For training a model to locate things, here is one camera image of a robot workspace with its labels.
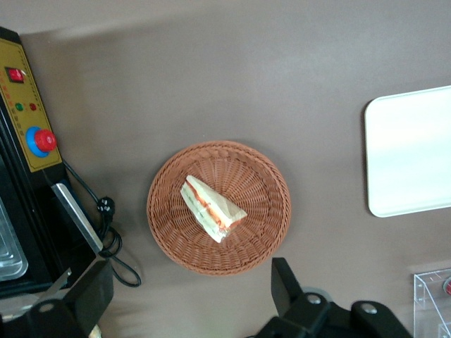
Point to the beige rectangular serving tray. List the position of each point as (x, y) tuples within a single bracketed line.
[(408, 155)]

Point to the red cola bottle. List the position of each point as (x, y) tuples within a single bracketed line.
[(448, 286)]

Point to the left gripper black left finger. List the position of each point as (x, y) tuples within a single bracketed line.
[(91, 295)]

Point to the triangle sandwich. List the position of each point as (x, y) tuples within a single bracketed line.
[(211, 207)]

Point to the black sealing machine yellow panel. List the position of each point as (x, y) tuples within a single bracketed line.
[(31, 197)]

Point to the round brown wicker basket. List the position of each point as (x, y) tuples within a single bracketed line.
[(246, 176)]

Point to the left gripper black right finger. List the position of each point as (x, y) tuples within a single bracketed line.
[(289, 292)]

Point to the clear acrylic bottle rack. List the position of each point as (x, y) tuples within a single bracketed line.
[(430, 306)]

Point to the clear metal machine pan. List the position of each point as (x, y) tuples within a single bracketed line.
[(8, 253)]

